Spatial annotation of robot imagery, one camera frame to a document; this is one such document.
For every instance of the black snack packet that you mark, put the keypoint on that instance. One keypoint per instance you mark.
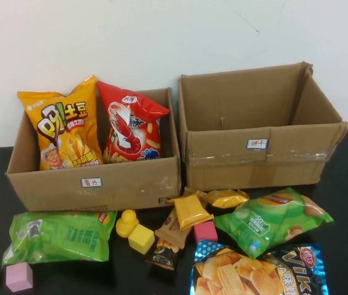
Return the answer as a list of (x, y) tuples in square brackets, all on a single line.
[(162, 258)]

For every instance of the crumpled yellow snack packet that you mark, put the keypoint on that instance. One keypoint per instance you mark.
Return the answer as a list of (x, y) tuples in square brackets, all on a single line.
[(226, 198)]

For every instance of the red shrimp chips bag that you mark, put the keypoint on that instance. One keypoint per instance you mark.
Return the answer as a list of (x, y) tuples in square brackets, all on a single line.
[(130, 135)]

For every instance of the taped cardboard box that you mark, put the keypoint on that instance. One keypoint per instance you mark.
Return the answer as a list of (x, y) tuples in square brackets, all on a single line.
[(222, 166)]

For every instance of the yellow biscuit packet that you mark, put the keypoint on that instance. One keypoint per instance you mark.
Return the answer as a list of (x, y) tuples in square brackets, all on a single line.
[(189, 210)]

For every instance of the brown biscuit packet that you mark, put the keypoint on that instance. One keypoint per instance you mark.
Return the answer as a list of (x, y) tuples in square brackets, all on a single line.
[(171, 229)]

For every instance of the white label with red writing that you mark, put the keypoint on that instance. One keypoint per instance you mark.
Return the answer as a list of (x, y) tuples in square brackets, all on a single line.
[(257, 143), (91, 182)]

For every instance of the magenta foam cube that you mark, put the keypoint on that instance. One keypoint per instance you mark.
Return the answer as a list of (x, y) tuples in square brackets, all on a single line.
[(205, 231)]

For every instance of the yellow rubber duck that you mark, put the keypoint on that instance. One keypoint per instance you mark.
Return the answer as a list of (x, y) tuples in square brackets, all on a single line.
[(126, 224)]

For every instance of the yellow foam cube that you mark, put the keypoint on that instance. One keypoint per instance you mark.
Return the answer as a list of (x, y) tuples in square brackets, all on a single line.
[(140, 239)]

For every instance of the orange potato sticks bag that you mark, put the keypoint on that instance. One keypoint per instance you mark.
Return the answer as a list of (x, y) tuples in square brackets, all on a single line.
[(66, 129)]

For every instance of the green cucumber Lay's chips bag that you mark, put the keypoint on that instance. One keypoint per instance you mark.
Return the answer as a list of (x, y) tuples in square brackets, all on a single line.
[(269, 224)]

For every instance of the cardboard box with F2 print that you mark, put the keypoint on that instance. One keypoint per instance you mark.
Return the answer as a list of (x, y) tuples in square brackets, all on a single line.
[(54, 193)]

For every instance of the blue black Vik chips bag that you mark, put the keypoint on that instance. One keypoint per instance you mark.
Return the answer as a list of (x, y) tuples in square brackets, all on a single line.
[(229, 273)]

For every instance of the light pink foam cube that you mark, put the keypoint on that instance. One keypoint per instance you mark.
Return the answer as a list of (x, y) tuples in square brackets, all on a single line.
[(19, 278)]

